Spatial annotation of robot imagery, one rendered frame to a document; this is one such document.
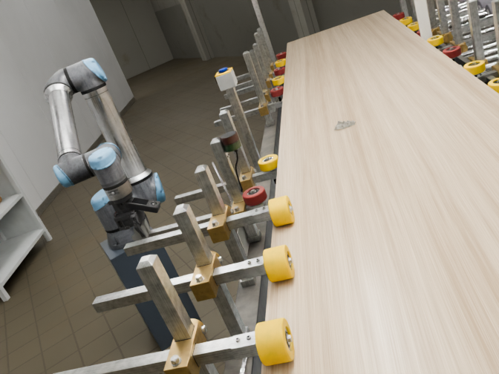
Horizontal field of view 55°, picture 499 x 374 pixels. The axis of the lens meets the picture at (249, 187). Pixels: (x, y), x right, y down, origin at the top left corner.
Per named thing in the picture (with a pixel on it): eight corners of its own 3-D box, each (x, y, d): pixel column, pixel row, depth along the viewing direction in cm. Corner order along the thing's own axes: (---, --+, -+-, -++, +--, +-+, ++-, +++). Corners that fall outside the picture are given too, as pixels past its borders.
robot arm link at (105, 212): (105, 222, 240) (88, 192, 233) (136, 208, 241) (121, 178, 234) (103, 234, 226) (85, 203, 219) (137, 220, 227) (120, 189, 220)
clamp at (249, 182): (240, 194, 185) (236, 182, 182) (244, 178, 196) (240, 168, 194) (255, 189, 183) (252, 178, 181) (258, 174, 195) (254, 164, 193)
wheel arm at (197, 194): (177, 207, 194) (173, 198, 192) (179, 203, 197) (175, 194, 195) (279, 179, 184) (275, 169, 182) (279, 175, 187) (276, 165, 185)
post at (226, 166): (256, 257, 176) (209, 142, 157) (257, 252, 179) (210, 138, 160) (265, 255, 175) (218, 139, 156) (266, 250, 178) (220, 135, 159)
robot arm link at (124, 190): (131, 174, 167) (122, 187, 159) (137, 186, 169) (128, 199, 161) (108, 181, 169) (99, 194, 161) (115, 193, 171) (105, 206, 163)
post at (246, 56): (269, 130, 285) (241, 53, 266) (269, 128, 288) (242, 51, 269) (274, 128, 284) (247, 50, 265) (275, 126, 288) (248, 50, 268)
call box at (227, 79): (220, 93, 199) (214, 76, 196) (223, 88, 206) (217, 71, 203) (236, 88, 198) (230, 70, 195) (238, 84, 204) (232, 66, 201)
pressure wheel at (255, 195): (252, 227, 163) (240, 199, 158) (253, 215, 170) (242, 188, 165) (273, 221, 161) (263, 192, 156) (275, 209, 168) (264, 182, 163)
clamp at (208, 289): (194, 303, 114) (186, 286, 112) (204, 268, 126) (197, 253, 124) (218, 297, 112) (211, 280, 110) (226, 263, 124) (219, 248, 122)
